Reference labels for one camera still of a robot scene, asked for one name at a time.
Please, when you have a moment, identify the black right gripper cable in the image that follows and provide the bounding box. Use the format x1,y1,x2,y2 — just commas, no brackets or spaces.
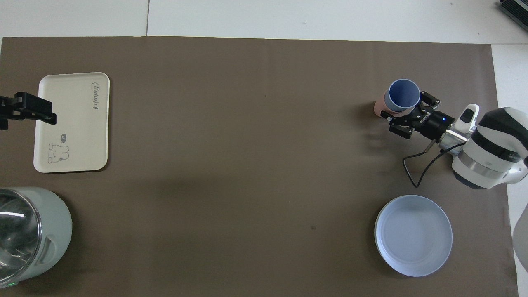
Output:
402,139,467,189

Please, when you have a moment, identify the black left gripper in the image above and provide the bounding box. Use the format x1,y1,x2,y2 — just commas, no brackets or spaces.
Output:
0,92,56,130

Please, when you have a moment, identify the cream rabbit print tray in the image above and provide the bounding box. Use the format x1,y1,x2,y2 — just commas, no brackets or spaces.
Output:
33,72,111,173

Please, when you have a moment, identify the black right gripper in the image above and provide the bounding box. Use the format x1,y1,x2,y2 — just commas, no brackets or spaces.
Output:
382,92,455,141

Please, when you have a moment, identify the pale green cooking pot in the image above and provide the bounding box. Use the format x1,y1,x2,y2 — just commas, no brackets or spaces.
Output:
0,186,73,288

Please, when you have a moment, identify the dark grey finned device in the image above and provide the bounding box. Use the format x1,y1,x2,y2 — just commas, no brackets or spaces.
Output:
497,0,528,26

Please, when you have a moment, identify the blue ribbed cup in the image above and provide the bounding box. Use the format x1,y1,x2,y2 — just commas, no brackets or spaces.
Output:
384,79,421,113

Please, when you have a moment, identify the lavender blue plate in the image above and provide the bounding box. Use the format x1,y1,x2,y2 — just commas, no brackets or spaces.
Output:
374,195,453,277

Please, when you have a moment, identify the brown table mat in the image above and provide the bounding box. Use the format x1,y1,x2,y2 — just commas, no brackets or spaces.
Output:
0,36,519,297

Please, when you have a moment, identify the pink cup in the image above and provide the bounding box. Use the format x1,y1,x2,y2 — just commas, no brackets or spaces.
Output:
374,99,392,119

